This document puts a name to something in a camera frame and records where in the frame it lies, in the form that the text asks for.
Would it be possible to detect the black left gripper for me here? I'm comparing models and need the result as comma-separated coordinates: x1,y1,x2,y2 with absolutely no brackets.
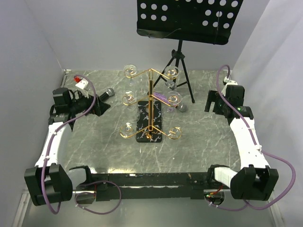
69,90,110,116

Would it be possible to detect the gold wine glass rack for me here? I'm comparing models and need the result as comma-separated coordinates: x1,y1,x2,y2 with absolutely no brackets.
132,68,168,137

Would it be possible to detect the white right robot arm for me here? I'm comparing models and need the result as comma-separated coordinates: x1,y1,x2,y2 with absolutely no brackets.
205,81,279,201

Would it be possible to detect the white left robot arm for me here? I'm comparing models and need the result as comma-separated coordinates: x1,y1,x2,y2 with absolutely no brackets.
24,87,115,206

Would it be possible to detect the black marble rack base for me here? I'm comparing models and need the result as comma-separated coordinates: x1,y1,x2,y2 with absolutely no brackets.
135,101,162,143

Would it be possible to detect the black microphone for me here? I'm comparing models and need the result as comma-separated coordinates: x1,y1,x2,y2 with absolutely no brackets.
99,88,115,102

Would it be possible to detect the purple glitter microphone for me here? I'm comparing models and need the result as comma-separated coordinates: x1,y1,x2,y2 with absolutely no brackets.
153,92,188,112

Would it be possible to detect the black music stand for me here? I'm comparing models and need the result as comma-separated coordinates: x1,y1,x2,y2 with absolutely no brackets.
136,0,244,104

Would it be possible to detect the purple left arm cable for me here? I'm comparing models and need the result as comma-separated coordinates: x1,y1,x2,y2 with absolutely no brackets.
40,75,123,215

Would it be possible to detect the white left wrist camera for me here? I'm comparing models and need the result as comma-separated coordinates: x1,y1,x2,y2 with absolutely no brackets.
74,76,89,98

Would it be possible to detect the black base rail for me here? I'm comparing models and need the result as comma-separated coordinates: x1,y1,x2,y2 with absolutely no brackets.
76,172,222,201

